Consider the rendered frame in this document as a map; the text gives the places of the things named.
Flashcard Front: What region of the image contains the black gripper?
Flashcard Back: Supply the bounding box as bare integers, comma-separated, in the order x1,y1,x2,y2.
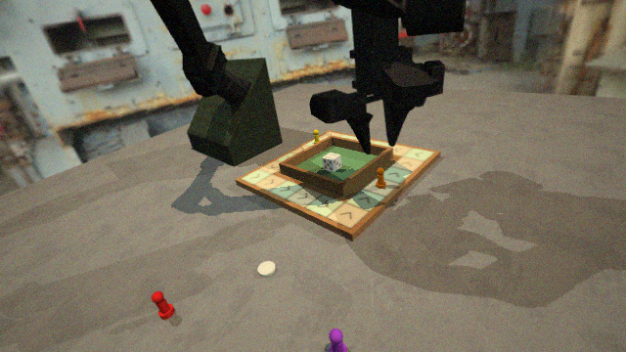
309,37,415,154

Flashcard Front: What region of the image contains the red game pawn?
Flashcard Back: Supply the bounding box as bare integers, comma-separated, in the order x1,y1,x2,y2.
152,291,175,320

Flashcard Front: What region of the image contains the orange pawn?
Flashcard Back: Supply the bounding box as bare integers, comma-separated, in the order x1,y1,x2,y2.
376,167,386,189

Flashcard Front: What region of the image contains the yellow pawn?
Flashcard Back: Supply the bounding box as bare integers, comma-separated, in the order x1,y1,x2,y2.
313,130,321,144

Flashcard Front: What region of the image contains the cream flat round disc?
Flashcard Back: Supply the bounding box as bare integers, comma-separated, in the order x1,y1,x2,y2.
257,261,276,277

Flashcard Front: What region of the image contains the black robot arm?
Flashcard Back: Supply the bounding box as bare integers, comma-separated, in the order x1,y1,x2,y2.
150,0,467,110

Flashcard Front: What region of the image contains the purple game pawn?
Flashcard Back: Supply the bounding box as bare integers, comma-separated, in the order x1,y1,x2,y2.
330,329,347,352

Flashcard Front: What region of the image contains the white die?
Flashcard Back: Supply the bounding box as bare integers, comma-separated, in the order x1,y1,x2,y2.
322,153,341,172

